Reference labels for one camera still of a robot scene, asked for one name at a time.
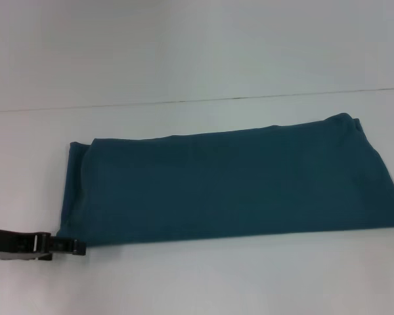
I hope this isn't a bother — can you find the teal shirt with cream lettering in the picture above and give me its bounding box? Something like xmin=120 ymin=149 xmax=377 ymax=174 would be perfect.
xmin=56 ymin=112 xmax=394 ymax=246

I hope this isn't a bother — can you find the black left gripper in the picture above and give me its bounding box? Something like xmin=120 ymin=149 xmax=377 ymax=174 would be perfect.
xmin=0 ymin=226 xmax=87 ymax=263

